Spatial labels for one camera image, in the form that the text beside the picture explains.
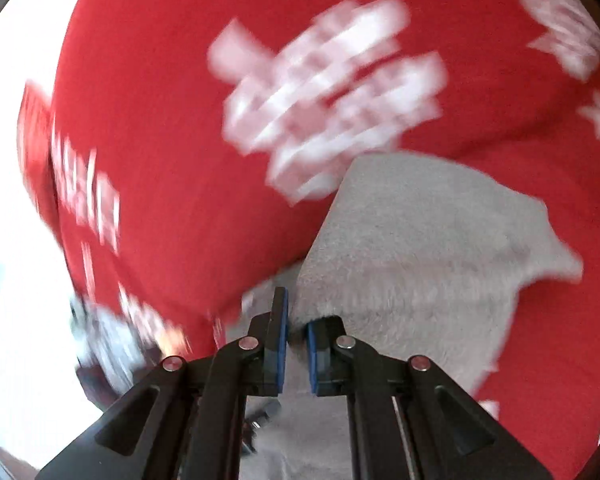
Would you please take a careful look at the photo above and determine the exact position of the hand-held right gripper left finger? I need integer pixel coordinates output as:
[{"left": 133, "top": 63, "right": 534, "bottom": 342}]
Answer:
[{"left": 35, "top": 287, "right": 288, "bottom": 480}]

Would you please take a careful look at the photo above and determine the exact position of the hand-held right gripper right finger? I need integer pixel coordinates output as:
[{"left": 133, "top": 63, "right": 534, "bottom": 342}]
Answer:
[{"left": 305, "top": 315, "right": 553, "bottom": 480}]

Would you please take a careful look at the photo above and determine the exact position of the grey fuzzy garment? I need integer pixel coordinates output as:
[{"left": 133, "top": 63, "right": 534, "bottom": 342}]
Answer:
[{"left": 225, "top": 152, "right": 584, "bottom": 480}]

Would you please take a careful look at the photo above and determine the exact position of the red white-printed blanket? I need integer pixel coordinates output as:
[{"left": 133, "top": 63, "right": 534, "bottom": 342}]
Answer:
[{"left": 17, "top": 0, "right": 600, "bottom": 480}]

